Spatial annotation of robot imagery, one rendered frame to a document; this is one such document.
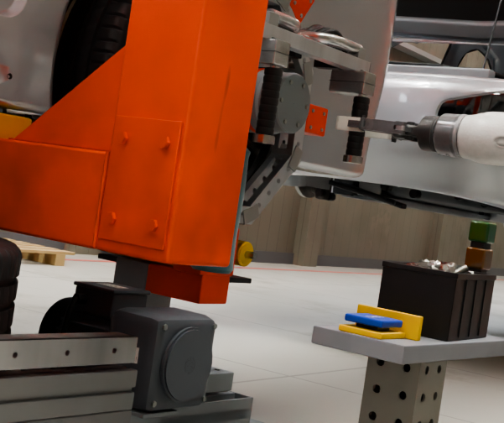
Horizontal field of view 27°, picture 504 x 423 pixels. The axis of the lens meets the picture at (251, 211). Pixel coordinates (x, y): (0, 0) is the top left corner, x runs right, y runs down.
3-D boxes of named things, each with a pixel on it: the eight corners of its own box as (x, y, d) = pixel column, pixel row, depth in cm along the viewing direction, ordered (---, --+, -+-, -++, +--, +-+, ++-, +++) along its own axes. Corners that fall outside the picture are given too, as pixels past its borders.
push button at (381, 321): (364, 326, 175) (366, 312, 175) (401, 334, 171) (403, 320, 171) (342, 326, 169) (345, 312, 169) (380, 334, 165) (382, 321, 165)
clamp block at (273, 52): (251, 66, 211) (255, 40, 211) (288, 69, 205) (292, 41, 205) (236, 61, 207) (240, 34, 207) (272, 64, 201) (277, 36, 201)
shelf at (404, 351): (428, 337, 206) (431, 322, 206) (511, 355, 196) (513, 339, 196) (310, 342, 172) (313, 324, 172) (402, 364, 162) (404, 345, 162)
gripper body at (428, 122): (428, 149, 216) (389, 145, 222) (447, 154, 223) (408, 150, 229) (434, 113, 216) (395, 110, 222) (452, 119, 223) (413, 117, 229)
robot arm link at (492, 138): (453, 164, 213) (480, 159, 224) (526, 172, 204) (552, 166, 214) (456, 111, 211) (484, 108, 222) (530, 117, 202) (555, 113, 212)
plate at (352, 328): (362, 329, 176) (363, 323, 176) (405, 338, 171) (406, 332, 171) (337, 330, 169) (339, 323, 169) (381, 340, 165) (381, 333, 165)
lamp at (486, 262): (471, 267, 202) (475, 247, 202) (491, 270, 200) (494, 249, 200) (463, 266, 199) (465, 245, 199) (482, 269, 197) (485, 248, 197)
